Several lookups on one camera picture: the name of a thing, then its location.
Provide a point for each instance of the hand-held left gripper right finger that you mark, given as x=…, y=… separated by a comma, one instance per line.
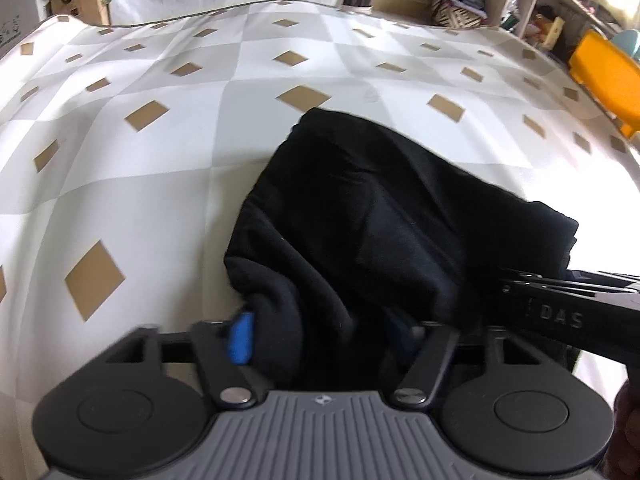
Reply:
x=405, y=337

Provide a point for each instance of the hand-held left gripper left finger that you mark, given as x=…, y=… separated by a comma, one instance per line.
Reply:
x=242, y=337

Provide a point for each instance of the black t-shirt with red print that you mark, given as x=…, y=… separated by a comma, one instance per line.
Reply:
x=380, y=240

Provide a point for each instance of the person's right hand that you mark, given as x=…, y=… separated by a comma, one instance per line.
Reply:
x=627, y=430

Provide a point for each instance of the yellow plastic chair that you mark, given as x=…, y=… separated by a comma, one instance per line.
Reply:
x=607, y=80

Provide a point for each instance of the patterned woven basket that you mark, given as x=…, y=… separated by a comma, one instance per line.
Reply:
x=457, y=16

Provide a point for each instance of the brown cardboard box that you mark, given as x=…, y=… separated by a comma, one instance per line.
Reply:
x=82, y=2

